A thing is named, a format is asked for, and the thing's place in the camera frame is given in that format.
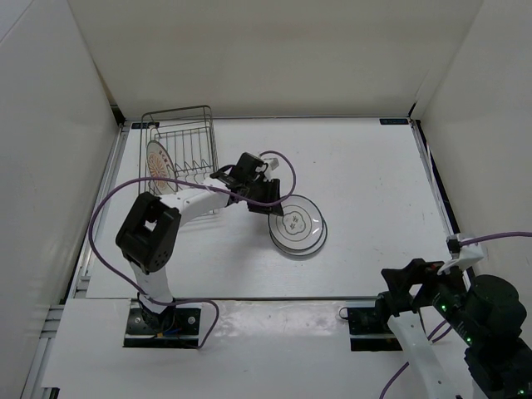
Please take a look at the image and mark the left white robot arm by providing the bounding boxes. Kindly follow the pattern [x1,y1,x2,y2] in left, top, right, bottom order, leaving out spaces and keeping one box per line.
[116,152,283,333]

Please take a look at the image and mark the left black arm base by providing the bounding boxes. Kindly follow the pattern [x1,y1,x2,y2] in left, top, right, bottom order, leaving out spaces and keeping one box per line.
[122,302,201,349]

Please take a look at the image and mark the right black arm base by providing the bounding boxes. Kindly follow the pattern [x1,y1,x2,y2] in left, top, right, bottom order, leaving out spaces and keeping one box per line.
[337,295,402,352]

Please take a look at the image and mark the white plate green rim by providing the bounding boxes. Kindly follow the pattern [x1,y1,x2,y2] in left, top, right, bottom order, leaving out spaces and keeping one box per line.
[268,195,326,250]
[269,221,328,258]

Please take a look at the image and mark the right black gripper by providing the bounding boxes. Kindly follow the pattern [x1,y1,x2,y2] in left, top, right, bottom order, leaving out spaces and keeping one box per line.
[380,256,483,343]

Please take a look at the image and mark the white plate orange sunburst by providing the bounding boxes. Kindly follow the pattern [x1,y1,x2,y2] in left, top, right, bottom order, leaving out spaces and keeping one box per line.
[146,140,177,195]

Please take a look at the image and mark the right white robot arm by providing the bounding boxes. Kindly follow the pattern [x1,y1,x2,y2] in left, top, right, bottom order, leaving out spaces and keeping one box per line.
[373,259,531,398]

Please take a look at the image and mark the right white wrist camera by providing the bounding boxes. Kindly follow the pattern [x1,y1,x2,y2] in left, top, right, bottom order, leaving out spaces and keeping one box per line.
[437,234,485,275]

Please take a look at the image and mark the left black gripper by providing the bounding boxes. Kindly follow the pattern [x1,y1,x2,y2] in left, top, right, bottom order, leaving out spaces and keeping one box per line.
[244,177,284,216]

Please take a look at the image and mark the blue label on table edge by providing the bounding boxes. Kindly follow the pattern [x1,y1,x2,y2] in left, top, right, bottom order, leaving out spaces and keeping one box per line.
[379,118,409,126]

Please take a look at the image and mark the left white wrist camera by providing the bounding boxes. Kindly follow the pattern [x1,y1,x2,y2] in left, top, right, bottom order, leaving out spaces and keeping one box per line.
[256,155,279,180]

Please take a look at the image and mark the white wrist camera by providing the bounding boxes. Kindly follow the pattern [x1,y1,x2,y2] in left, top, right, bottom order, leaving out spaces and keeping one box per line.
[256,155,279,180]
[437,234,485,275]

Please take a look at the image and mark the grey wire dish rack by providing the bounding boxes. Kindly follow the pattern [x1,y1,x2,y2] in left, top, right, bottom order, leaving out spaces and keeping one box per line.
[138,105,219,196]

